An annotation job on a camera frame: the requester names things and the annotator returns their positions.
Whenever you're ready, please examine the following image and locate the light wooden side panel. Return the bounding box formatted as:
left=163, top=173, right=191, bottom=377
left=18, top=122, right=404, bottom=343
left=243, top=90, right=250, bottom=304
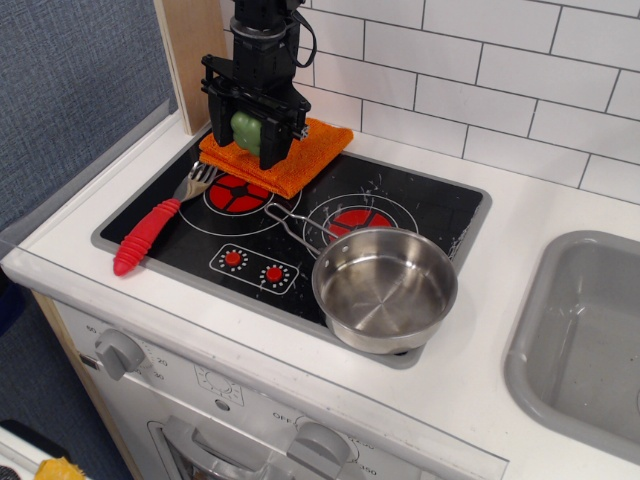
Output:
left=153, top=0, right=227, bottom=135

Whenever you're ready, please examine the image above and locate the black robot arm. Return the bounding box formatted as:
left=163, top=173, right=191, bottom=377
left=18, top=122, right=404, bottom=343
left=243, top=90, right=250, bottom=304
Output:
left=202, top=1, right=315, bottom=170

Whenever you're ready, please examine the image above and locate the black cable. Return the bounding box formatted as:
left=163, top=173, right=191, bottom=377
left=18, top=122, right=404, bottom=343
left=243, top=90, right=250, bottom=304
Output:
left=289, top=7, right=318, bottom=69

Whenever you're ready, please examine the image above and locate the grey toy sink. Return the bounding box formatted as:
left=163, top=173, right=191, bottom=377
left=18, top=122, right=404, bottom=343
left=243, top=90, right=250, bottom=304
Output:
left=505, top=231, right=639, bottom=463

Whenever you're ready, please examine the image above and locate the green toy bell pepper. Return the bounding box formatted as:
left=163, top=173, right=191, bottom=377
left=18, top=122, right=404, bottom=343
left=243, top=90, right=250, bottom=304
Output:
left=230, top=111, right=262, bottom=156

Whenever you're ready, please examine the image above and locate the red handled metal fork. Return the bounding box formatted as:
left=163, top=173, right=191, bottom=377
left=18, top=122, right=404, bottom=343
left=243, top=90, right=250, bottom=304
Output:
left=113, top=161, right=217, bottom=277

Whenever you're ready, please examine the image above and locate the stainless steel pot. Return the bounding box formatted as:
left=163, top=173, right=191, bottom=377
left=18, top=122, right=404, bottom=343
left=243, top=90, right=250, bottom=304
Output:
left=264, top=202, right=458, bottom=355

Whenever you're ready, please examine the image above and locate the white toy oven front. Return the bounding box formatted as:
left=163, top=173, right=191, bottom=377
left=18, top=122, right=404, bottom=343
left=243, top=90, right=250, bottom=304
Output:
left=58, top=304, right=507, bottom=479

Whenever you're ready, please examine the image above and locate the grey right oven knob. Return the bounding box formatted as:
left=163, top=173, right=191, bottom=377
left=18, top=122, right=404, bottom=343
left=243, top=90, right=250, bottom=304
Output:
left=287, top=422, right=351, bottom=474

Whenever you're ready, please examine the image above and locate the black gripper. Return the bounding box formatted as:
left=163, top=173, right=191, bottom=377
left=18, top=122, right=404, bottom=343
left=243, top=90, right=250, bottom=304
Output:
left=202, top=22, right=310, bottom=170

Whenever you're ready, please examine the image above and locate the grey oven knob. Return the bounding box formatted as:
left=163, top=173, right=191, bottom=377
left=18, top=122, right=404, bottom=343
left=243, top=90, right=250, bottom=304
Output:
left=95, top=329, right=145, bottom=381
left=287, top=422, right=351, bottom=474

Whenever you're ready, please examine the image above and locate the orange folded cloth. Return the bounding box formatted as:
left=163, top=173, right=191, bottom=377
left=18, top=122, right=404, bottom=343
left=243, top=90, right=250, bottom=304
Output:
left=199, top=118, right=354, bottom=199

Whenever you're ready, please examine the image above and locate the black toy stovetop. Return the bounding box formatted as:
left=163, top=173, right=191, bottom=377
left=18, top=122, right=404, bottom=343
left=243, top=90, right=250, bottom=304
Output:
left=92, top=139, right=491, bottom=368

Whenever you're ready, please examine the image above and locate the grey left oven knob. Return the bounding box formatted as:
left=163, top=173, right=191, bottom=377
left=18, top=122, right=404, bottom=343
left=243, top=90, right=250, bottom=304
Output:
left=95, top=329, right=145, bottom=381

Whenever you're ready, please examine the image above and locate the yellow object at corner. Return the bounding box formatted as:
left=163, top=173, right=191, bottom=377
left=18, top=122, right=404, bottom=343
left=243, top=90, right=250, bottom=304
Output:
left=34, top=457, right=87, bottom=480

